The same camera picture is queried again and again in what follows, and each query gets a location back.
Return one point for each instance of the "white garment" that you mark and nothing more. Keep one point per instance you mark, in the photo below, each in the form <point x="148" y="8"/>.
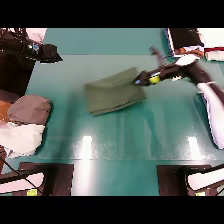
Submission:
<point x="218" y="126"/>
<point x="20" y="140"/>

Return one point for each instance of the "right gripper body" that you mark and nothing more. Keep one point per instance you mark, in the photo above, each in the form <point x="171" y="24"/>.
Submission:
<point x="148" y="77"/>

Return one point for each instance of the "black garment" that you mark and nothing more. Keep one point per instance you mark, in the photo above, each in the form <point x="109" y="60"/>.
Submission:
<point x="185" y="38"/>

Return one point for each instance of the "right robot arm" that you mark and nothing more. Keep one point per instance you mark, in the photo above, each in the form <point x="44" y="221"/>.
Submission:
<point x="186" y="69"/>

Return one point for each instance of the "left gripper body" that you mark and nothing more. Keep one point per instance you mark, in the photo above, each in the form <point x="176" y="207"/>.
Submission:
<point x="50" y="54"/>

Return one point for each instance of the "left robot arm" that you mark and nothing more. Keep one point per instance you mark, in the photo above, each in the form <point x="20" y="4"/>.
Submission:
<point x="20" y="181"/>

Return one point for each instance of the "green T-shirt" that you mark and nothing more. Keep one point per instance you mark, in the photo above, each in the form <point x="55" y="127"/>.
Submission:
<point x="113" y="91"/>

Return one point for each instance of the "grey-brown garment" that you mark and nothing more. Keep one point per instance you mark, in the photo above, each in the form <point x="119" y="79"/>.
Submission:
<point x="30" y="109"/>

